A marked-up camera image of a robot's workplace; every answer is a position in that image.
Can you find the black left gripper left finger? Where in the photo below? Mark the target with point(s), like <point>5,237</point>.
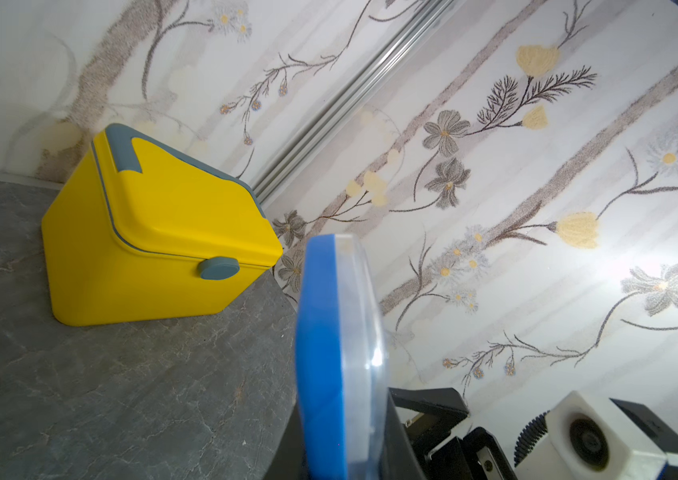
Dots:
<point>289,461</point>

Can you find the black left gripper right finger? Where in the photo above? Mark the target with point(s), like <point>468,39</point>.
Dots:
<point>398,459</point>

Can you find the blue compass case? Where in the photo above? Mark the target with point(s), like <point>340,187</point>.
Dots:
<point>341,361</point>

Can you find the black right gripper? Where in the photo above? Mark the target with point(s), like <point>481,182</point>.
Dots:
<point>477,456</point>

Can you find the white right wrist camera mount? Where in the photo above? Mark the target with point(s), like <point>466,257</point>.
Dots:
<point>586,436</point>

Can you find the yellow storage box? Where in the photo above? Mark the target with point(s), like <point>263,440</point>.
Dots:
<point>141,231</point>

